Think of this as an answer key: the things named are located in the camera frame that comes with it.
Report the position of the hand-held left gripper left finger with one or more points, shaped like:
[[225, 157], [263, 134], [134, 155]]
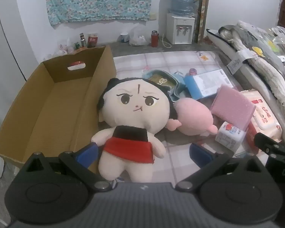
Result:
[[86, 153]]

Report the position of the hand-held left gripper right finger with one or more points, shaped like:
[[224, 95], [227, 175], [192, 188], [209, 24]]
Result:
[[200, 153]]

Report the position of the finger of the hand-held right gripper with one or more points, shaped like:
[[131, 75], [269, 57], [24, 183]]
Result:
[[266, 144]]

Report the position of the small white printed pack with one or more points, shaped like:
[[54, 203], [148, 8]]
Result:
[[229, 135]]

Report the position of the pink round plush toy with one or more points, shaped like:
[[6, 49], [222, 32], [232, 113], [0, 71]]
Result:
[[192, 116]]

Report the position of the pink sponge pad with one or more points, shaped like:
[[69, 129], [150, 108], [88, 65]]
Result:
[[232, 106]]

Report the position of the brown cardboard box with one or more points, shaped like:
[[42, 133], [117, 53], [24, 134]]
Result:
[[61, 104]]

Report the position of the black-haired doll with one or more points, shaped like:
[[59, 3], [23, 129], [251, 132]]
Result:
[[133, 104]]

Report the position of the blue and white carton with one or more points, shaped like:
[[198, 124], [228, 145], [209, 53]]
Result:
[[209, 83]]

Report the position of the light blue cloth pouch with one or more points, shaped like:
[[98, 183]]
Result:
[[178, 85]]

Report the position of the gold foil packet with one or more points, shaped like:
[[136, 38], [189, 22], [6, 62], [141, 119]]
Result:
[[161, 80]]

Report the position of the pink wet wipes pack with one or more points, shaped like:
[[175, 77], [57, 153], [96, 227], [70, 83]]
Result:
[[266, 116]]

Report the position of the white paper label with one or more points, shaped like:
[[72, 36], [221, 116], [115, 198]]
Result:
[[237, 63]]

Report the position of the yellow tag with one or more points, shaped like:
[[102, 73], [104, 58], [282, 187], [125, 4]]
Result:
[[257, 51]]

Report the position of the pile of clear plastic bags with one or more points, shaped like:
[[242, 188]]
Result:
[[282, 40]]

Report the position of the grey blanket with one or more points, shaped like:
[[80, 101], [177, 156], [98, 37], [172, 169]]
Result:
[[256, 38]]

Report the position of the white bag with red print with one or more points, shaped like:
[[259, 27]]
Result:
[[64, 48]]

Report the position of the white curtain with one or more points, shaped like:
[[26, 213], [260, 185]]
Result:
[[2, 76]]

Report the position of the small white bucket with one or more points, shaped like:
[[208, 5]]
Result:
[[125, 37]]

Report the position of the red thermos flask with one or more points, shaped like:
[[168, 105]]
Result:
[[154, 39]]

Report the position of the clear plastic bag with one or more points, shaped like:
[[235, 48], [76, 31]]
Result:
[[137, 40]]

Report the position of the white water dispenser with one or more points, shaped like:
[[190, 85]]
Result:
[[174, 30]]

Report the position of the folded patterned board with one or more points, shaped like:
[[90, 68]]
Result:
[[203, 14]]

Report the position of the wall socket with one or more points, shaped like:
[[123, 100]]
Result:
[[153, 16]]

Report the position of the floral teal wall cloth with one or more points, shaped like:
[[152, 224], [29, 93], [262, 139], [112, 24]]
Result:
[[97, 0]]

